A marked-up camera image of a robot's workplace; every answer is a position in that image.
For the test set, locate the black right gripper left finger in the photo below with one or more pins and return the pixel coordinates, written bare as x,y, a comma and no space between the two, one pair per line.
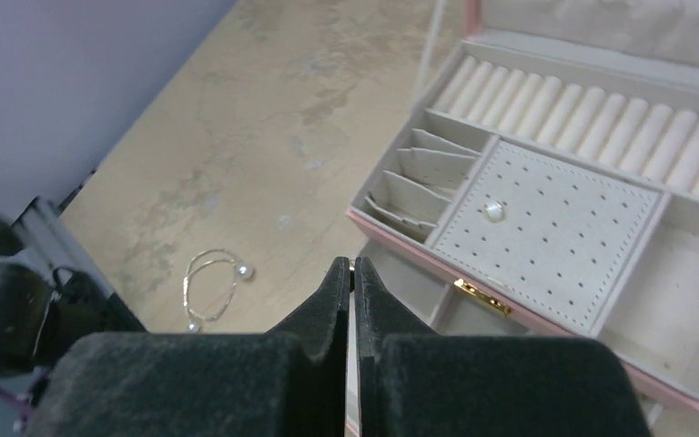
287,381

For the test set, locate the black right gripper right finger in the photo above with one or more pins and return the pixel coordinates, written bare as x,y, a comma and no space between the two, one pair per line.
415,382

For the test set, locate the pearl stud earring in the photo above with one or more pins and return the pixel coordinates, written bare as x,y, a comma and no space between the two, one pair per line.
494,211

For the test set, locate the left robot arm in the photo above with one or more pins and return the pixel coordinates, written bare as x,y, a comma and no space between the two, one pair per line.
52,294

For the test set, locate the pink jewelry box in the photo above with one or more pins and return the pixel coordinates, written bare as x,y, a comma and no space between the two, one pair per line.
582,119

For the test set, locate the silver pearl bangle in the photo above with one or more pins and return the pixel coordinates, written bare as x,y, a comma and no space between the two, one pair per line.
209,285

